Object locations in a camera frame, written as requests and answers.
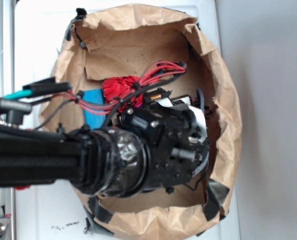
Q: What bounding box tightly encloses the blue foam block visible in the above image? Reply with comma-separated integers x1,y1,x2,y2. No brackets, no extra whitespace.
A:
82,88,106,129

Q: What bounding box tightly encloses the red crumpled paper flower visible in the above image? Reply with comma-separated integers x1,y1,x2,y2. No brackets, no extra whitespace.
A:
102,75,143,112

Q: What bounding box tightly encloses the red wire bundle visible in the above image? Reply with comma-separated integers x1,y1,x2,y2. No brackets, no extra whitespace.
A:
48,60,188,113

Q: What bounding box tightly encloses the aluminium frame rail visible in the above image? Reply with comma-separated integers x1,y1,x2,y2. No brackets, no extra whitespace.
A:
0,0,17,240

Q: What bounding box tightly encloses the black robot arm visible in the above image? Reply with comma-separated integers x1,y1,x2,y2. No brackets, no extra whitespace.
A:
0,88,210,198

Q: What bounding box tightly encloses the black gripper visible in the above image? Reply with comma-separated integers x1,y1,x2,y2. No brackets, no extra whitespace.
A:
120,88,210,193

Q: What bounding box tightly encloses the brown paper bag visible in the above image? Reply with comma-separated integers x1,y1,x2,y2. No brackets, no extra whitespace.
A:
40,4,242,240

